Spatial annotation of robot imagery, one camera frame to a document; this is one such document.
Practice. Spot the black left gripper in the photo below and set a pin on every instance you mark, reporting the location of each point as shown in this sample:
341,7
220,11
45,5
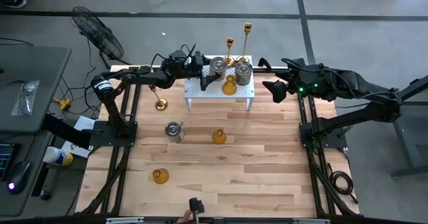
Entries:
192,65

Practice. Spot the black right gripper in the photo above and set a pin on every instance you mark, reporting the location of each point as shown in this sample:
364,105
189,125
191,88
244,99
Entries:
297,80

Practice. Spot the candle tin orange label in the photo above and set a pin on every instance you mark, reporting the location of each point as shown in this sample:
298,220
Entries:
218,67

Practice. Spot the amber ribbed glass candle holder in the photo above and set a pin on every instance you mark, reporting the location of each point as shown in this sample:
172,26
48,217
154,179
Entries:
229,87
160,176
219,137

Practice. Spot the short gold candlestick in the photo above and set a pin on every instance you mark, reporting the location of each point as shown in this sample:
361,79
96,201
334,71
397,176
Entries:
229,42

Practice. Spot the silver candle tin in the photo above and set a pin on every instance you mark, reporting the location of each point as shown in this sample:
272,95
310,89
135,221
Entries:
243,73

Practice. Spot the medium gold candlestick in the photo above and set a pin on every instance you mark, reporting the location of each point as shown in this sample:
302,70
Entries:
161,104

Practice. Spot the tall gold candlestick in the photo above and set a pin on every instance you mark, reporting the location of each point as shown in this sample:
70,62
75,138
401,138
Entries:
247,26

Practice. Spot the candle tin pale green label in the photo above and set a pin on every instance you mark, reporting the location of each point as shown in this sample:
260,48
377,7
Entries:
174,132

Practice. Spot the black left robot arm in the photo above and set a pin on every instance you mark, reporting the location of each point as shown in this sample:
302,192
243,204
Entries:
140,78

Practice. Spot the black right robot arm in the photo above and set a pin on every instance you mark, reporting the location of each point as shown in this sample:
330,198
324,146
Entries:
351,83

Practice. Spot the white perforated shelf riser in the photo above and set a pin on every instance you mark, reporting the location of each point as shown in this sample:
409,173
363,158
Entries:
200,95

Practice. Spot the black clamp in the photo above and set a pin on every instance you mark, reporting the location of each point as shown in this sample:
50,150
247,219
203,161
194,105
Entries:
264,62

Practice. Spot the black floor fan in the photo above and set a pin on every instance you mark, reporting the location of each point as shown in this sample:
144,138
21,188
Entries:
97,33

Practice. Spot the white paper sheet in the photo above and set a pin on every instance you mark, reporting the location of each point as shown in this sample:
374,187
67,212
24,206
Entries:
75,148
83,123

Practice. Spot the black handheld device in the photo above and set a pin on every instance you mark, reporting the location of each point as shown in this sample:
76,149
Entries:
196,205

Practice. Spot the yellow power plug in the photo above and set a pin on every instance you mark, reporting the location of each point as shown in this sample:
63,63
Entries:
64,103

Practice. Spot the person's hand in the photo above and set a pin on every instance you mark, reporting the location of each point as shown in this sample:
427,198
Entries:
185,218

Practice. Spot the black support beam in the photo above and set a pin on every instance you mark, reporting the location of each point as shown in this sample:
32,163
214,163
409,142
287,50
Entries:
67,130

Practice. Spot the white bottle yellow label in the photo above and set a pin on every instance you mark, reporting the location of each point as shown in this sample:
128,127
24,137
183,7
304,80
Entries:
57,155

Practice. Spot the grey desk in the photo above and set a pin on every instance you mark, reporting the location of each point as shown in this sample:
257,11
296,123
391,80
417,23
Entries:
10,207
30,67

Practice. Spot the clear plastic bag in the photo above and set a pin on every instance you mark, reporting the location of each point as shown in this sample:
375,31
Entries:
26,97

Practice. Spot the person's shoe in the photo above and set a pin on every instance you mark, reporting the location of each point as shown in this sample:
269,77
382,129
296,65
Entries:
13,1

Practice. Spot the black round knob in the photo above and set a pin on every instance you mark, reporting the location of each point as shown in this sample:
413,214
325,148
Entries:
45,195

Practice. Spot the black computer mouse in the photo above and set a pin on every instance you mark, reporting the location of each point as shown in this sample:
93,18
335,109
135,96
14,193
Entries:
18,178

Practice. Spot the laptop screen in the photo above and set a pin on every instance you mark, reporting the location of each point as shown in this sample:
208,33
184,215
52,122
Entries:
5,158

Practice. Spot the black aluminium rig frame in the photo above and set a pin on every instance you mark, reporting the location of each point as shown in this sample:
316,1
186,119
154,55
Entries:
303,110

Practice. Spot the silver bracket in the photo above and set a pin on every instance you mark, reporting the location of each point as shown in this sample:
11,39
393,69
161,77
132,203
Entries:
124,221
311,221

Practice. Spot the grey metal table frame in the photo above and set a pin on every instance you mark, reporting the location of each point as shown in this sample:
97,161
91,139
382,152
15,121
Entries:
406,140

